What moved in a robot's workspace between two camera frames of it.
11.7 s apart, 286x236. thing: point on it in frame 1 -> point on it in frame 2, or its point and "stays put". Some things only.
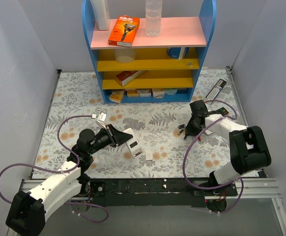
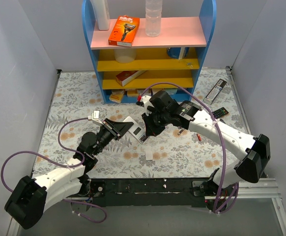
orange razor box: (124, 31) stays put
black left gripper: (113, 137) -> (111, 128)
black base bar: (168, 191) stays put
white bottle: (101, 10) stays put
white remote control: (133, 144) -> (138, 131)
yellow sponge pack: (117, 95) stays put
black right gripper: (192, 126) -> (152, 119)
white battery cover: (149, 155) stays put
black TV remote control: (222, 111) stays put
